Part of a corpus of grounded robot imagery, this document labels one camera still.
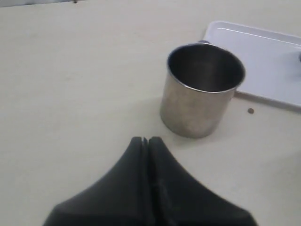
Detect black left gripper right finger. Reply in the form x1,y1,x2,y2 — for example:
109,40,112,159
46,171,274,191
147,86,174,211
148,137,256,226

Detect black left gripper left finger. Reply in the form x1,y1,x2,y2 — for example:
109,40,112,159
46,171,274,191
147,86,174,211
44,137,151,226

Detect steel mug with kibble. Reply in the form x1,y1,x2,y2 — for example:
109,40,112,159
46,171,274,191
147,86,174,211
159,40,246,138

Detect brown kibble pellet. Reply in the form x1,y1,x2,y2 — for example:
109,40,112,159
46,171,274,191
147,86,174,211
247,108,254,114

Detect white plastic tray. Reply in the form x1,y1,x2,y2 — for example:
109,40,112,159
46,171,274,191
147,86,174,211
203,21,301,112

